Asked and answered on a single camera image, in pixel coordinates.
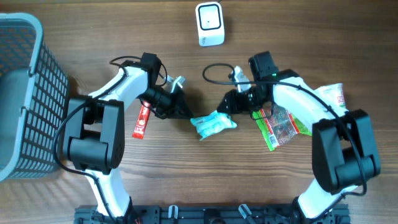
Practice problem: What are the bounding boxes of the red coffee stick sachet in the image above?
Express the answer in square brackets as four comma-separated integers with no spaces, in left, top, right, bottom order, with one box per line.
[132,101,150,139]

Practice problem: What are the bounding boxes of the black right camera cable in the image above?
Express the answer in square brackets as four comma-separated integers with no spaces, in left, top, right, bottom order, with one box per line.
[202,63,368,224]

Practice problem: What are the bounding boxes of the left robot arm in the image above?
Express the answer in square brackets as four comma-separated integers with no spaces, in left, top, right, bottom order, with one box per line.
[57,52,193,223]

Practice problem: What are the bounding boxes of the instant noodle cup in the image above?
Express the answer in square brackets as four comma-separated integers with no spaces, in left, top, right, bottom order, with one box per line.
[315,83,348,117]

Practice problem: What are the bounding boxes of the teal snack packet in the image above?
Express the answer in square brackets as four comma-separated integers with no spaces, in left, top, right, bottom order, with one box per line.
[190,110,237,141]

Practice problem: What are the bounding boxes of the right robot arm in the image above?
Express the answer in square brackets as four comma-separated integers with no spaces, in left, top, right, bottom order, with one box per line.
[217,51,381,223]

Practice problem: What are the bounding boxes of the white barcode scanner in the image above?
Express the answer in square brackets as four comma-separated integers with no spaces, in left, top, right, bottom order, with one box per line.
[195,1,225,47]

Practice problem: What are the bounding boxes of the grey plastic shopping basket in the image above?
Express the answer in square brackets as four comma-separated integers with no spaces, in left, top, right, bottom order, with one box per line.
[1,12,70,181]

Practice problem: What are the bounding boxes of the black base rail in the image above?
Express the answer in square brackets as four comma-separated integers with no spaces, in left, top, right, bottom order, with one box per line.
[73,204,351,224]

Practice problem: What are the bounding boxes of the green snack bag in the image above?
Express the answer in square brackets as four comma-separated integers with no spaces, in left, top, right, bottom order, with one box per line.
[251,105,312,151]

